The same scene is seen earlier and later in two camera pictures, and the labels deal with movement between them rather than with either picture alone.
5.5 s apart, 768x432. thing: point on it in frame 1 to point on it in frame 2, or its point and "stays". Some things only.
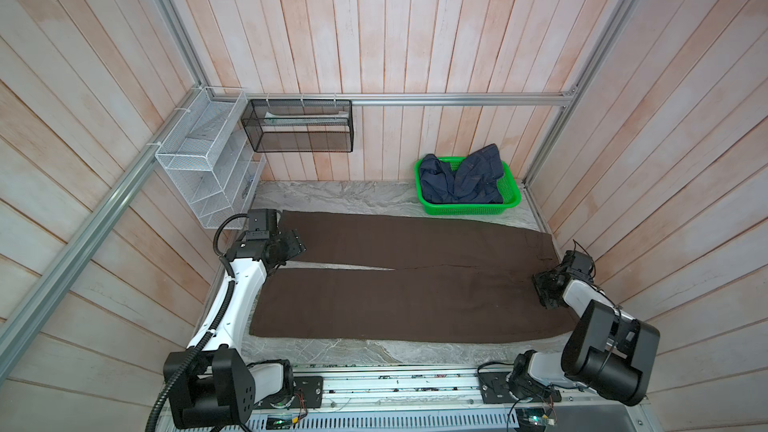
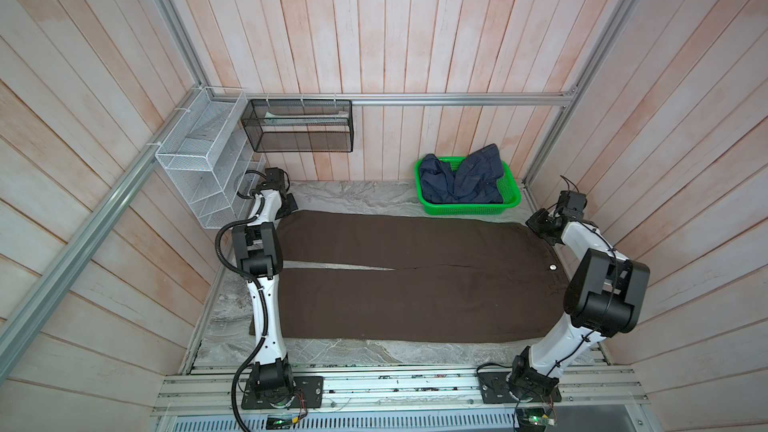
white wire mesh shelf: [213, 157] stays
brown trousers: [378, 277] stays
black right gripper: [538, 277] to [533, 221]
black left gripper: [295, 245] to [292, 206]
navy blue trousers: [475, 181] stays
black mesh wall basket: [299, 125] stays
